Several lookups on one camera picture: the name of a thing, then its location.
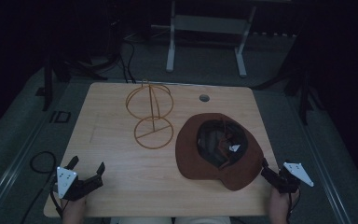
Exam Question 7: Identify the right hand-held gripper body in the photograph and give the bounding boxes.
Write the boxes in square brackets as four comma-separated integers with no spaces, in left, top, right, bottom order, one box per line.
[273,161,315,194]

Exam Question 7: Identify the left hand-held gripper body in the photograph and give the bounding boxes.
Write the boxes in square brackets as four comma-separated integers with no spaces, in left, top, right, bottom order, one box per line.
[55,166,104,202]

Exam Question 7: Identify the brown brimmed hat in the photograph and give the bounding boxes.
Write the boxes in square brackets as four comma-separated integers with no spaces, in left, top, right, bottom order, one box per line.
[174,112,266,191]

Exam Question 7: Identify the person's left hand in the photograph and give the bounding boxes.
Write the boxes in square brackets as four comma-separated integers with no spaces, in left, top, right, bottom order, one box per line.
[61,195,88,224]

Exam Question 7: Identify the person's right hand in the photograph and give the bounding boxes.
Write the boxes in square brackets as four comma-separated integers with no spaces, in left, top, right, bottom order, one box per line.
[268,186,300,224]

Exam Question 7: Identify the black tripod stand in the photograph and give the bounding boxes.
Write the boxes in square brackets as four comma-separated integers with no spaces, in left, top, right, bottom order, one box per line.
[255,27,327,126]
[35,50,122,112]

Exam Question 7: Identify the white metal stand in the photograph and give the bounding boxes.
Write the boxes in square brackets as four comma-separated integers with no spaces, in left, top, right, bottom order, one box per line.
[150,0,259,78]

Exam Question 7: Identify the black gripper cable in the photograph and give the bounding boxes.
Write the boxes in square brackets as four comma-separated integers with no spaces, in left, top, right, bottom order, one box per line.
[284,189,301,224]
[49,182,64,219]

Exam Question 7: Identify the black cable loop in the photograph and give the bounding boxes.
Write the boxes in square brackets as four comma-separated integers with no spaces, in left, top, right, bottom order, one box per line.
[20,150,59,224]

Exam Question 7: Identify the golden wire hat stand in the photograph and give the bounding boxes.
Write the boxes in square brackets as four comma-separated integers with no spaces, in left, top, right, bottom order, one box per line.
[125,78,175,150]

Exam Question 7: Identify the black floor cables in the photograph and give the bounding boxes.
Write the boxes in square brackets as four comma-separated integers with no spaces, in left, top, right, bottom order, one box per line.
[117,35,138,85]

